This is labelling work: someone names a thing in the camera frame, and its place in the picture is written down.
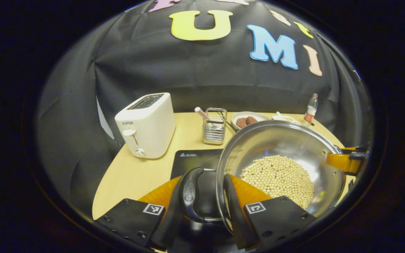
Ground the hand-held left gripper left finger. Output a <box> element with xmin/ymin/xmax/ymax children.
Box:
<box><xmin>95</xmin><ymin>176</ymin><xmax>183</xmax><ymax>251</ymax></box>

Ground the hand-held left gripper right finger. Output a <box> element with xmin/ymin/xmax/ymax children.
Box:
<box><xmin>223</xmin><ymin>174</ymin><xmax>317</xmax><ymax>251</ymax></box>

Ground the black induction cooktop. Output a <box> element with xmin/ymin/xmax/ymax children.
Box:
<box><xmin>170</xmin><ymin>149</ymin><xmax>240</xmax><ymax>253</ymax></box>

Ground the steel pot with black handle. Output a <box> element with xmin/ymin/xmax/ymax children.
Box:
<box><xmin>179</xmin><ymin>120</ymin><xmax>346</xmax><ymax>234</ymax></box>

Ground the clear plastic bottle red label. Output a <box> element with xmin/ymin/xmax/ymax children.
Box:
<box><xmin>303</xmin><ymin>93</ymin><xmax>319</xmax><ymax>127</ymax></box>

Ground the pile of soybeans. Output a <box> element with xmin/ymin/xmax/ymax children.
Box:
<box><xmin>239</xmin><ymin>155</ymin><xmax>315</xmax><ymax>210</ymax></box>

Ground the white divided dish with beans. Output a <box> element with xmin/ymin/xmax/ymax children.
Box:
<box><xmin>272</xmin><ymin>112</ymin><xmax>298</xmax><ymax>123</ymax></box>

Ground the white toaster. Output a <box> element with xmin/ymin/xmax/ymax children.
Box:
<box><xmin>114</xmin><ymin>92</ymin><xmax>176</xmax><ymax>159</ymax></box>

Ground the white round plate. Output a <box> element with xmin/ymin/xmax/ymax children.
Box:
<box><xmin>231</xmin><ymin>111</ymin><xmax>270</xmax><ymax>130</ymax></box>

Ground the pink stick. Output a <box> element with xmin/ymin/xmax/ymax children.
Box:
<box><xmin>194</xmin><ymin>107</ymin><xmax>210</xmax><ymax>122</ymax></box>

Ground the black backdrop cloth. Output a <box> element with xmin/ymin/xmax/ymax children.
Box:
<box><xmin>36</xmin><ymin>0</ymin><xmax>372</xmax><ymax>215</ymax></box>

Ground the wire utensil holder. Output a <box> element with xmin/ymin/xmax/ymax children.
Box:
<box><xmin>202</xmin><ymin>108</ymin><xmax>228</xmax><ymax>145</ymax></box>

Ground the black power cable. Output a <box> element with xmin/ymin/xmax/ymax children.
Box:
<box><xmin>219</xmin><ymin>112</ymin><xmax>236</xmax><ymax>134</ymax></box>

